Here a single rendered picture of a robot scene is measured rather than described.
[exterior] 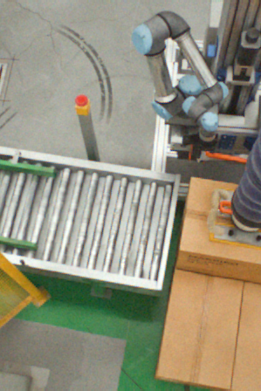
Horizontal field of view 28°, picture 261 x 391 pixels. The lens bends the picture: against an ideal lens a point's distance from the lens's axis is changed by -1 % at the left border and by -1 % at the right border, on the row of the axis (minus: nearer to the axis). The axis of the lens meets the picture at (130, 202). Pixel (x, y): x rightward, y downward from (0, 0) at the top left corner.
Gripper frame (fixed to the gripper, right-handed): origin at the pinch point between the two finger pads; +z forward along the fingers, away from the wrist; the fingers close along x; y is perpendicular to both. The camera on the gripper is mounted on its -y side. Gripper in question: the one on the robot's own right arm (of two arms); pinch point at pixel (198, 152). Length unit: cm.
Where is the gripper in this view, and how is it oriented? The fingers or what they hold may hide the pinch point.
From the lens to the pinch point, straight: 264.7
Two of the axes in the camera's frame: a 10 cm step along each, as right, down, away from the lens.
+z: 0.3, 3.5, 9.4
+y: 9.8, 1.8, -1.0
